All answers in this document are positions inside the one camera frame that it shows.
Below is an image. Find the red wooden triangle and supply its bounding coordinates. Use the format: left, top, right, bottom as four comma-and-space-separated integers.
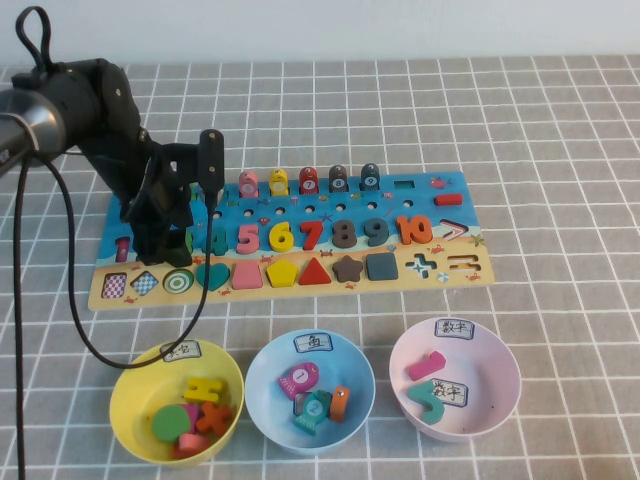
298, 256, 334, 286

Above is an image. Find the red wooden number seven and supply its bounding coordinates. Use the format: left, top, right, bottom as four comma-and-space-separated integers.
298, 220, 326, 252

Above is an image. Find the orange wooden number ten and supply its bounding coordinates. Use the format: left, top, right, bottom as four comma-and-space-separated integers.
394, 214, 434, 246

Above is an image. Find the yellow wooden number six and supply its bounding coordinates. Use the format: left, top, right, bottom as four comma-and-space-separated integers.
267, 221, 296, 254

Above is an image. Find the white handwritten paper label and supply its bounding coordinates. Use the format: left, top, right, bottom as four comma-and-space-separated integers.
293, 333, 334, 354
160, 339, 204, 364
428, 378, 470, 407
434, 318, 475, 340

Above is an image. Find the brown wooden number eight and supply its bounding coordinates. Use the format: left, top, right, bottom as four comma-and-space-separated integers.
332, 219, 360, 250

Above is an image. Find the salmon red wooden piece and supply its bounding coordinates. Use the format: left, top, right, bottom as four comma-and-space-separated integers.
172, 432, 211, 460

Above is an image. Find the magenta wooden shape piece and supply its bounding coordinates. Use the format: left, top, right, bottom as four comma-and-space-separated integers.
182, 403, 204, 431

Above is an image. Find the red fish peg seven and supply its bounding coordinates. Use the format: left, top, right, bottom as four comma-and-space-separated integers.
298, 165, 321, 196

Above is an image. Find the teal wooden number four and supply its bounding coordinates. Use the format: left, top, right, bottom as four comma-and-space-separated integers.
199, 225, 230, 257

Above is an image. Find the dark blue fish peg nine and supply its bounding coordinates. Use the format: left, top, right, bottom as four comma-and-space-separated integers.
359, 162, 382, 193

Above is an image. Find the brown wooden star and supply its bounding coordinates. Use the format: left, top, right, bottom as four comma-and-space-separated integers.
331, 253, 365, 285

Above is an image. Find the grey checked tablecloth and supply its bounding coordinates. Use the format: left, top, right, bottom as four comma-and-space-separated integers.
0, 54, 640, 480

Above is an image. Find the pink fish peg five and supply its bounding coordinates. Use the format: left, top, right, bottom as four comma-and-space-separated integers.
238, 169, 260, 200

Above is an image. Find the dark grey wooden number nine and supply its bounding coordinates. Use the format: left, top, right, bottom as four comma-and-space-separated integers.
363, 218, 391, 249

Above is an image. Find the brown fish peg eight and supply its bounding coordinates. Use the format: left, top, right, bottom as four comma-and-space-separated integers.
328, 164, 350, 194

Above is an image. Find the yellow fish peg six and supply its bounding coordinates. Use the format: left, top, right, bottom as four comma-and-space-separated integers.
268, 168, 291, 198

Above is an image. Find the yellow plastic bowl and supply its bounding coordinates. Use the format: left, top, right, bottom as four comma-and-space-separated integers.
108, 338, 246, 467

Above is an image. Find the yellow wooden pentagon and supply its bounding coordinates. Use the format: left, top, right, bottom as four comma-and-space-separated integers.
264, 258, 300, 289

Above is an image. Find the pink wooden number five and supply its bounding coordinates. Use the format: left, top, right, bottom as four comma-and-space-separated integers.
235, 223, 265, 255

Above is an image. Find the black camera cable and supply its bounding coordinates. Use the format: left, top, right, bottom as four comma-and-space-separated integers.
42, 154, 219, 371

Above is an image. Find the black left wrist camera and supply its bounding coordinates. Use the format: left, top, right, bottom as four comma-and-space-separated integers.
198, 128, 225, 197

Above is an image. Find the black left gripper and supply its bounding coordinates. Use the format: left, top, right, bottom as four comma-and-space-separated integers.
121, 142, 200, 267

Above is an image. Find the pink wooden trapezoid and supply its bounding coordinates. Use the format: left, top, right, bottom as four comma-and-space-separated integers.
230, 260, 264, 291

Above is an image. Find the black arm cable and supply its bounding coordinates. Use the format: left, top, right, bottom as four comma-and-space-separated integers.
12, 159, 32, 480
13, 5, 54, 71

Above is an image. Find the yellow wooden equals sign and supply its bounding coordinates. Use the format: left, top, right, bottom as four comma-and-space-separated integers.
182, 377, 227, 405

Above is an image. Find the pale pink plastic bowl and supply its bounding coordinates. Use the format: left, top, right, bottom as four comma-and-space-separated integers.
388, 316, 523, 445

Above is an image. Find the teal wooden fish two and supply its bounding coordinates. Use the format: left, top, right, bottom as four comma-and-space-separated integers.
293, 389, 334, 437

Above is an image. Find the teal wooden heart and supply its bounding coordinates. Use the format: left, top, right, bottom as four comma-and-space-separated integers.
194, 262, 232, 293

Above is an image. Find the green number five piece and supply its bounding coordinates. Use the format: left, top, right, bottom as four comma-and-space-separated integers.
405, 382, 446, 425

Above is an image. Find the light blue plastic bowl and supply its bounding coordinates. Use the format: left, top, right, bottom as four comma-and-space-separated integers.
243, 328, 376, 456

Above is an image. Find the magenta wooden fish one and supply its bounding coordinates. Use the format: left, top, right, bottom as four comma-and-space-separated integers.
277, 362, 321, 401

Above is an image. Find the orange wooden cross sign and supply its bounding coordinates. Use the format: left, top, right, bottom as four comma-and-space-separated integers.
194, 402, 234, 435

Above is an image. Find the orange wooden fish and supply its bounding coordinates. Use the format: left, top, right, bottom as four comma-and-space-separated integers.
328, 384, 350, 424

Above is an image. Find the magenta wooden number one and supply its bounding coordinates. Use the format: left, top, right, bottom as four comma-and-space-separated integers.
408, 350, 447, 381

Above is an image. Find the green wooden circle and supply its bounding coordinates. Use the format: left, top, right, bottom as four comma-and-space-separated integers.
151, 404, 194, 445

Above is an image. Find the dark grey wooden square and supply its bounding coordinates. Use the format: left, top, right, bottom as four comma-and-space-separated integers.
365, 252, 399, 282

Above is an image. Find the colourful wooden puzzle board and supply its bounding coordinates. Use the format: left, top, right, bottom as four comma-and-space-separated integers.
87, 170, 496, 314

